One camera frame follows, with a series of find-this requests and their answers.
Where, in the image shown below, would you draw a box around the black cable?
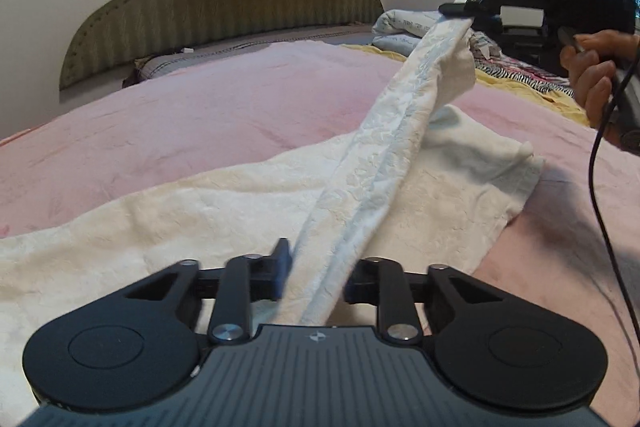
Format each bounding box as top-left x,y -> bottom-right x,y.
588,99 -> 640,325

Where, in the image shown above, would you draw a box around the person's right hand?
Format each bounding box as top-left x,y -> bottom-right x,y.
559,29 -> 640,130

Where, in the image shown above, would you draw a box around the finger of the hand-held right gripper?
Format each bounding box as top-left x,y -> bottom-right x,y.
438,0 -> 483,18

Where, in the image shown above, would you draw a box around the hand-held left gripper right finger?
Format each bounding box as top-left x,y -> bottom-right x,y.
344,256 -> 482,344

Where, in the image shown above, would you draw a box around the white textured pants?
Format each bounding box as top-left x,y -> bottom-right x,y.
0,14 -> 546,408

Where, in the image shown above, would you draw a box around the zebra print cloth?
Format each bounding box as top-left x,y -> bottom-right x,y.
474,57 -> 572,94

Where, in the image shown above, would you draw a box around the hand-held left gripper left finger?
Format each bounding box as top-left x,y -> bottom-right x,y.
122,238 -> 294,346

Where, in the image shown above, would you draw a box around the folded white bedding pile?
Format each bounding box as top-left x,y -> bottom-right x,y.
340,44 -> 592,128

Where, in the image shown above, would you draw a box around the grey striped pillow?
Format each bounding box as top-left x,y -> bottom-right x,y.
134,52 -> 201,80

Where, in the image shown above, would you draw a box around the white printed pillow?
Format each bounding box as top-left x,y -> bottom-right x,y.
372,34 -> 426,56
372,9 -> 453,38

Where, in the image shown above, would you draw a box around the pink blanket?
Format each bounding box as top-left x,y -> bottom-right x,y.
0,39 -> 640,427

